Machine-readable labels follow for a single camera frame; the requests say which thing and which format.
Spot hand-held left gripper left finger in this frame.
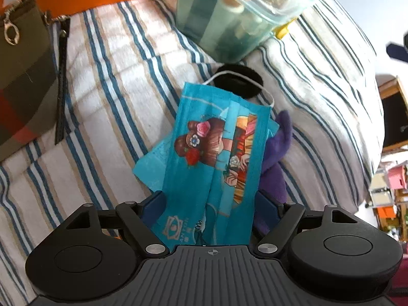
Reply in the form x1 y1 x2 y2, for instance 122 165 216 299
65 191 168 258

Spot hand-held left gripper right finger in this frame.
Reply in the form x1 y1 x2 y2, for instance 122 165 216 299
253 189 362 259

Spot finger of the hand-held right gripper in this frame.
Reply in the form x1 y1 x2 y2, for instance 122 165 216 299
386 32 408 61

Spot purple cloth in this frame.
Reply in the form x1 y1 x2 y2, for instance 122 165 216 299
252 110 294 234

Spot black round pad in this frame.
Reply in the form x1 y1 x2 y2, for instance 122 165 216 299
213 65 263 99

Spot pink box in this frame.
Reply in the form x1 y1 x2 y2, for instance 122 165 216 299
387 162 408 192

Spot blue striped bed sheet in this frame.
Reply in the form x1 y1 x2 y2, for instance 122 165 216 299
0 0 386 306

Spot clear storage box yellow latch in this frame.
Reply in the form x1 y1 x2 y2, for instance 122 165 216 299
175 0 316 65

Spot brown plaid pouch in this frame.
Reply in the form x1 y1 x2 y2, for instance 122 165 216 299
0 0 72 162

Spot wooden shelf frame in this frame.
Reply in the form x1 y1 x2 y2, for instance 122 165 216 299
377 76 408 154

